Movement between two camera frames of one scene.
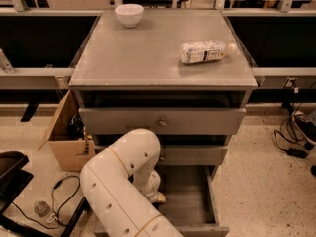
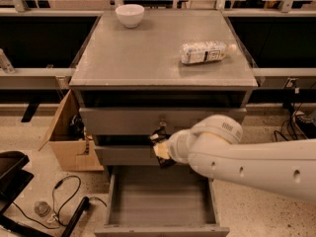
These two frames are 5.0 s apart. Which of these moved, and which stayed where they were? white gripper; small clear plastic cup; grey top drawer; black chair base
Moved: white gripper
Stayed: grey top drawer; small clear plastic cup; black chair base
